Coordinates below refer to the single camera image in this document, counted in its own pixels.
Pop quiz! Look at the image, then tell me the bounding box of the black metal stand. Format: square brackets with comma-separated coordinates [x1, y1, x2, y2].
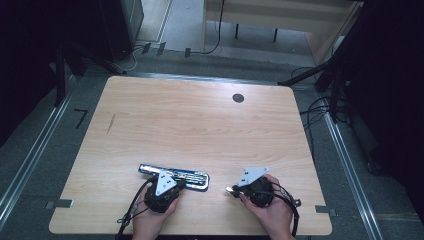
[277, 49, 349, 125]
[53, 39, 128, 108]

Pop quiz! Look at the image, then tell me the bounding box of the grey table bracket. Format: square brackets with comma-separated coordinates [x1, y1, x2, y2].
[44, 198, 76, 210]
[314, 204, 338, 217]

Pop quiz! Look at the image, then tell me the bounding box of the bundle of black floor cables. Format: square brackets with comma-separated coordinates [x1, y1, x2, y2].
[290, 65, 352, 163]

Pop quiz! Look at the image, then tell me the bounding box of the black hanging cable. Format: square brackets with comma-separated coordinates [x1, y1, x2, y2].
[199, 0, 226, 56]

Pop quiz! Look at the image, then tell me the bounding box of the person's right hand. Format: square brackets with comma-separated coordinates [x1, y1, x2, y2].
[239, 173, 295, 235]

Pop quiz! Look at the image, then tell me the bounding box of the black cabinet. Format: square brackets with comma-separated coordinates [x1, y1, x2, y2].
[96, 0, 145, 64]

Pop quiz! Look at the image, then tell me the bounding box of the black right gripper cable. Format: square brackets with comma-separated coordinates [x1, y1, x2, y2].
[263, 184, 303, 238]

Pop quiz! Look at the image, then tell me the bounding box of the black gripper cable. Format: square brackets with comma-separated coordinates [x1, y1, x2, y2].
[114, 177, 158, 240]
[263, 184, 303, 238]

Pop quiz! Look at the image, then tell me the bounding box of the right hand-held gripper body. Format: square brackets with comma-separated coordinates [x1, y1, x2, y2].
[233, 166, 276, 208]

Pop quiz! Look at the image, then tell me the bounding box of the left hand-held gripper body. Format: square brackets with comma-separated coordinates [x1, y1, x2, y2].
[143, 169, 187, 214]

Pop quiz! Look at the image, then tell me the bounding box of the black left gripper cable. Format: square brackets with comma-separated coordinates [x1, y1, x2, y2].
[114, 177, 158, 240]

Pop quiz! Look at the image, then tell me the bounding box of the white floor cable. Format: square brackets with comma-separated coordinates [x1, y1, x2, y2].
[121, 45, 148, 73]

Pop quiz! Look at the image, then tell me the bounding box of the person's left hand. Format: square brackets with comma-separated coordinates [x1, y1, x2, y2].
[132, 189, 180, 234]

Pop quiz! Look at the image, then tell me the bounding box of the metal floor rail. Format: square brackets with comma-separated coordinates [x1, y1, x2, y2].
[323, 111, 385, 240]
[0, 75, 78, 231]

